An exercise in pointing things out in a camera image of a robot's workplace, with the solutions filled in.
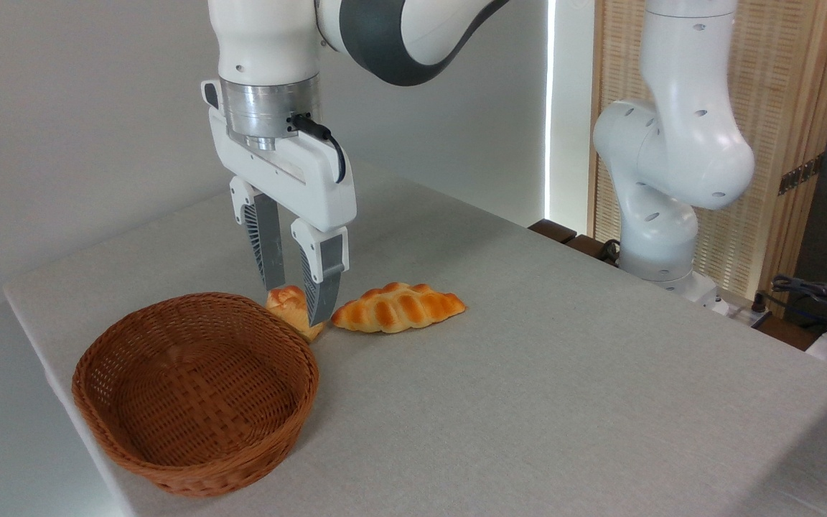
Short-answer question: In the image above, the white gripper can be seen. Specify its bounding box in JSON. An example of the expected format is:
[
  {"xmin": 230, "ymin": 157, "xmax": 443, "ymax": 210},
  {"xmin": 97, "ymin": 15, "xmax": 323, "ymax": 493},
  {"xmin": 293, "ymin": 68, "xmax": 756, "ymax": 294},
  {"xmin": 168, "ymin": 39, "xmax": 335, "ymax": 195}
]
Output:
[{"xmin": 202, "ymin": 79, "xmax": 358, "ymax": 328}]

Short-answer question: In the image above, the small triangular puff pastry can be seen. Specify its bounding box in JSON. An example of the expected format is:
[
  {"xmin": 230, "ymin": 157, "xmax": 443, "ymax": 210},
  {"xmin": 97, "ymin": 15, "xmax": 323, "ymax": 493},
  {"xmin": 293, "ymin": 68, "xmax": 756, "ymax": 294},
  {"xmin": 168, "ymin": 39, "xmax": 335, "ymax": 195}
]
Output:
[{"xmin": 266, "ymin": 285, "xmax": 325, "ymax": 343}]

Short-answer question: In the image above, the long braided bread loaf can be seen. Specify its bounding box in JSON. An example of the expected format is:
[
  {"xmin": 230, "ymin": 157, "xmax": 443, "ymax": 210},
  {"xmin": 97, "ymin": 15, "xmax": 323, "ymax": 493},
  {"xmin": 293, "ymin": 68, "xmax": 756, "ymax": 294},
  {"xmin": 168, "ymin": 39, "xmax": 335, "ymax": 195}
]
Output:
[{"xmin": 331, "ymin": 281, "xmax": 467, "ymax": 335}]

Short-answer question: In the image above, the brown wicker basket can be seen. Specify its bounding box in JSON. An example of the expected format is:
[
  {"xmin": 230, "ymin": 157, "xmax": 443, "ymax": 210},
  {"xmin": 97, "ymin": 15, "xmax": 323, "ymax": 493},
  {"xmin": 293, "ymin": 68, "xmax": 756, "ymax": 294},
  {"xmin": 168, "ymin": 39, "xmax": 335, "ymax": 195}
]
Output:
[{"xmin": 72, "ymin": 292, "xmax": 320, "ymax": 499}]

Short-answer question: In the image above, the dark wooden platform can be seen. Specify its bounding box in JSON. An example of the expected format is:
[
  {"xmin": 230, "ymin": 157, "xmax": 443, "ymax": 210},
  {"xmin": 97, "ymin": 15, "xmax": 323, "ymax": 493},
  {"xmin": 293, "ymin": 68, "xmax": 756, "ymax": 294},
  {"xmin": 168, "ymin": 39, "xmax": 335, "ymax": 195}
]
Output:
[{"xmin": 528, "ymin": 219, "xmax": 622, "ymax": 268}]

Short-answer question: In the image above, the grey tablecloth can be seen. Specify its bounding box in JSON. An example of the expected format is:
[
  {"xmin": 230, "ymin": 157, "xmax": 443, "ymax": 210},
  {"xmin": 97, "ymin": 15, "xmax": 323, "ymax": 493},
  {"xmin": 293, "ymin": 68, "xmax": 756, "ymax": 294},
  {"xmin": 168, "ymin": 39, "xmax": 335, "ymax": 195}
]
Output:
[{"xmin": 3, "ymin": 162, "xmax": 827, "ymax": 517}]

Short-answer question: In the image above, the dark metal screen hinge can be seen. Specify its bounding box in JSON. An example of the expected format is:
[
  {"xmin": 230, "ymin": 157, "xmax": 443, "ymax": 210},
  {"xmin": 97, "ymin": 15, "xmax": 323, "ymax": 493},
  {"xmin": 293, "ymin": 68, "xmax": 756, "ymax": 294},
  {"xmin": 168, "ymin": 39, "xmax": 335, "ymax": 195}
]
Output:
[{"xmin": 777, "ymin": 152, "xmax": 826, "ymax": 196}]

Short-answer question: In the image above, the bamboo slat screen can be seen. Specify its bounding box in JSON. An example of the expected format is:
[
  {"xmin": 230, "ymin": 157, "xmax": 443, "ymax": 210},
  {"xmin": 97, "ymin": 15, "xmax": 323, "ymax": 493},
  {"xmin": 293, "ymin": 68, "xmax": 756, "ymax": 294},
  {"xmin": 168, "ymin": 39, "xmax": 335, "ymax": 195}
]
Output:
[{"xmin": 587, "ymin": 0, "xmax": 827, "ymax": 302}]

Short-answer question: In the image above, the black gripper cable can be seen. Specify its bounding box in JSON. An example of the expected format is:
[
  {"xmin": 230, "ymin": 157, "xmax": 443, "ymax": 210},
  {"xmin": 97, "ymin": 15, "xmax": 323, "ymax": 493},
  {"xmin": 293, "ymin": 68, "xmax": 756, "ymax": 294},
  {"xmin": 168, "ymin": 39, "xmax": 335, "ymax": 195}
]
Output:
[{"xmin": 290, "ymin": 113, "xmax": 347, "ymax": 184}]

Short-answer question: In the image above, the bundle of dark cables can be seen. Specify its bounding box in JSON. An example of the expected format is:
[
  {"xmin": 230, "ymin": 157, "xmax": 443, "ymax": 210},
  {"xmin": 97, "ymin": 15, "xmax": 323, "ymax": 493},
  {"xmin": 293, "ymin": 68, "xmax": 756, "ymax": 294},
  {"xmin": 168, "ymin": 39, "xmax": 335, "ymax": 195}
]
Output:
[{"xmin": 770, "ymin": 273, "xmax": 827, "ymax": 332}]

